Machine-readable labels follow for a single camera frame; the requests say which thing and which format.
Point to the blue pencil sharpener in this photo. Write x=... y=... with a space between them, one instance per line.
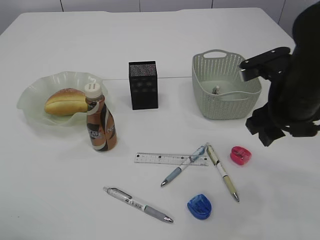
x=200 y=207

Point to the grey-green woven plastic basket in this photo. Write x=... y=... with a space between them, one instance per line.
x=221 y=68

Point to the grey-green paper ball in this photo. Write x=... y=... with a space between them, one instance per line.
x=216 y=90

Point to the brown coffee drink bottle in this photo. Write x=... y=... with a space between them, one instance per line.
x=99 y=120

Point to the beige white ballpoint pen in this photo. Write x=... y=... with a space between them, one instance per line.
x=223 y=173

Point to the clear plastic ruler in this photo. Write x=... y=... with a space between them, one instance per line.
x=170 y=159

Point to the black mesh pen holder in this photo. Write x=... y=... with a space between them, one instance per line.
x=143 y=84

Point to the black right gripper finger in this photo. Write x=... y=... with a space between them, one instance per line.
x=269 y=134

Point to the golden bread roll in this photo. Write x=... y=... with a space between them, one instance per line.
x=66 y=102

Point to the pale green wavy plate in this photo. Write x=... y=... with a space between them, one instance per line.
x=32 y=100

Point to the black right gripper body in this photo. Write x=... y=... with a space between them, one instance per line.
x=261 y=119

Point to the red pencil sharpener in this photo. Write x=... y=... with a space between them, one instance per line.
x=240 y=155

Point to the blue grey ballpoint pen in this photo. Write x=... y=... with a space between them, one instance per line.
x=199 y=153

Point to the grey white ballpoint pen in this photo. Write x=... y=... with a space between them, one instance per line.
x=137 y=204

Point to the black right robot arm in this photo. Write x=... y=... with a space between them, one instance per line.
x=293 y=103

